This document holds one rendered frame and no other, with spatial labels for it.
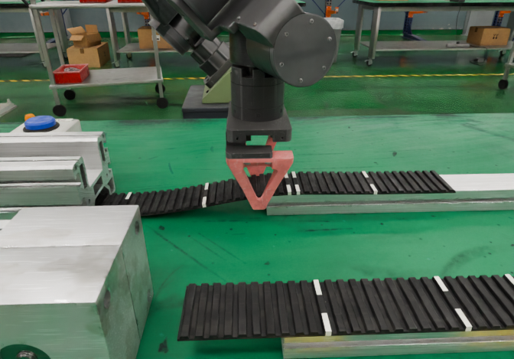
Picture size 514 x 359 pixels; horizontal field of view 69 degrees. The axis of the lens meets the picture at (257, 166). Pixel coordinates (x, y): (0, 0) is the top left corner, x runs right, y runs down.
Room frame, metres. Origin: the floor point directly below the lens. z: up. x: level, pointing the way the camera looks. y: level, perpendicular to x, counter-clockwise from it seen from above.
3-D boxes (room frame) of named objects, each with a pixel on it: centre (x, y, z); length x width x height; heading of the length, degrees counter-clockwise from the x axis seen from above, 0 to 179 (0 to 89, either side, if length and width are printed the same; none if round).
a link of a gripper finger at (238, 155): (0.37, 0.00, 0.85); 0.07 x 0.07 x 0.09; 2
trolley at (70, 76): (3.35, 1.36, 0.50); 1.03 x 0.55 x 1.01; 105
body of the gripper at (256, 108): (0.39, 0.00, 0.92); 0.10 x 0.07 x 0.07; 2
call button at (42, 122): (0.51, 0.31, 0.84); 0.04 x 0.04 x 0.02
